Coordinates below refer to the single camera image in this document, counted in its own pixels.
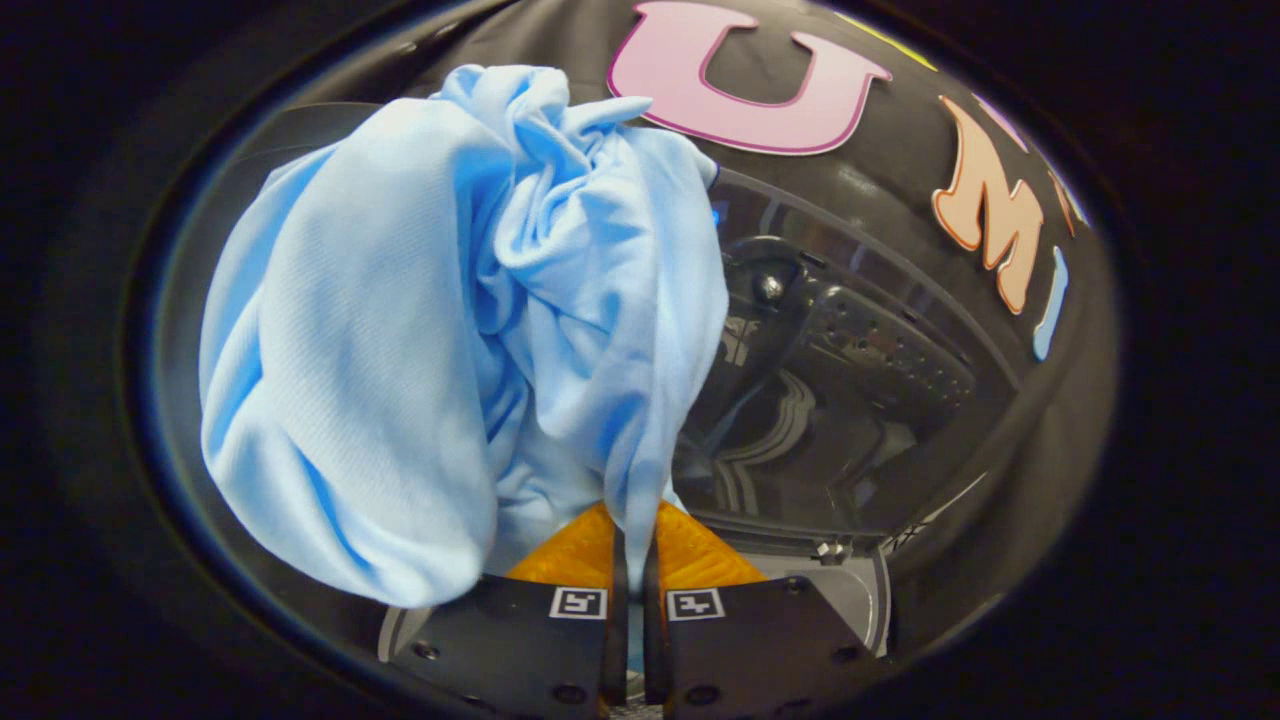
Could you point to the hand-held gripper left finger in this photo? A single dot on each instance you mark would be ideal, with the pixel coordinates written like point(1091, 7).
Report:
point(520, 650)

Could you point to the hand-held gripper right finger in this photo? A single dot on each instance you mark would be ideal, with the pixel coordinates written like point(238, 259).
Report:
point(760, 650)

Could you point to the light blue garment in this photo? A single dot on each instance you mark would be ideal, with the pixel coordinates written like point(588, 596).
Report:
point(400, 350)

